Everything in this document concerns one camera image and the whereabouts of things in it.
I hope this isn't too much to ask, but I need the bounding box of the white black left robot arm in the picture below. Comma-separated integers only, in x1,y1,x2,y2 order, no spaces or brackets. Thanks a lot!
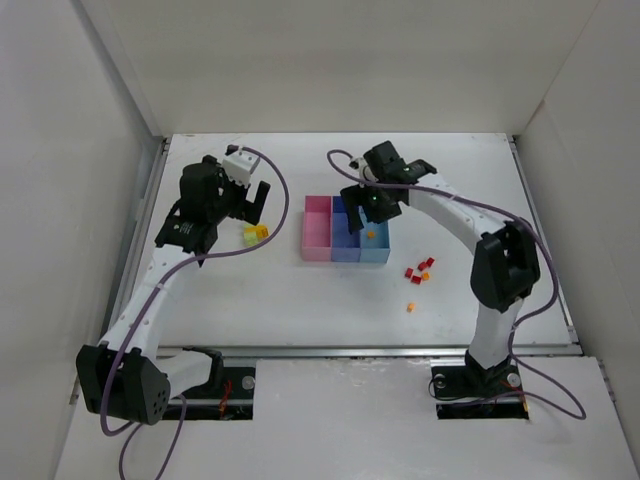
76,148,270,425

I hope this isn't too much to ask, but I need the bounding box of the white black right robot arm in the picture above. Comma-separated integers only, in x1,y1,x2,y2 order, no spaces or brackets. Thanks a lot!
340,141,540,400

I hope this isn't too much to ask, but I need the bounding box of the light blue plastic bin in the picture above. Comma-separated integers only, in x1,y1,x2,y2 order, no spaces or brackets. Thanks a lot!
360,222,391,264

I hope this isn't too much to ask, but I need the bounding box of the pink plastic bin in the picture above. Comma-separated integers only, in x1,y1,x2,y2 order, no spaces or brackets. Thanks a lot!
301,195,332,262

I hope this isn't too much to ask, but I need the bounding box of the dark blue plastic bin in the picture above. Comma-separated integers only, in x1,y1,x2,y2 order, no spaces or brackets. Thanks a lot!
331,196,361,263

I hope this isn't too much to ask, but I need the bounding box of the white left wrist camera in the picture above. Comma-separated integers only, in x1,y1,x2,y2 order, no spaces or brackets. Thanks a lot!
222,145,260,188

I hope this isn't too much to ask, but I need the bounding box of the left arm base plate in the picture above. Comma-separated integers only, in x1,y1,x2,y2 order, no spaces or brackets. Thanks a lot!
184,362,257,421

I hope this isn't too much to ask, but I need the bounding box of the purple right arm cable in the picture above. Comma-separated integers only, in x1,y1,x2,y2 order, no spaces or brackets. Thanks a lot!
327,148,587,420

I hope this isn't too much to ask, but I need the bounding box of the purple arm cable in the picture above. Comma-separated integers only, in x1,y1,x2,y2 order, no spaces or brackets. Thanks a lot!
99,146,291,480
327,148,587,420

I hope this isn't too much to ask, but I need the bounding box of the aluminium front rail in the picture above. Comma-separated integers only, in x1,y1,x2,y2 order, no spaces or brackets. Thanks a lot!
154,341,584,359

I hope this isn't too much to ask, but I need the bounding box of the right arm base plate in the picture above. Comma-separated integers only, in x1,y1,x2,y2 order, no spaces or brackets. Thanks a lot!
429,365,529,420

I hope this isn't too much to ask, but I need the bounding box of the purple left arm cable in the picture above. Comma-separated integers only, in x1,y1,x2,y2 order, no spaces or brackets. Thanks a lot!
99,146,291,480

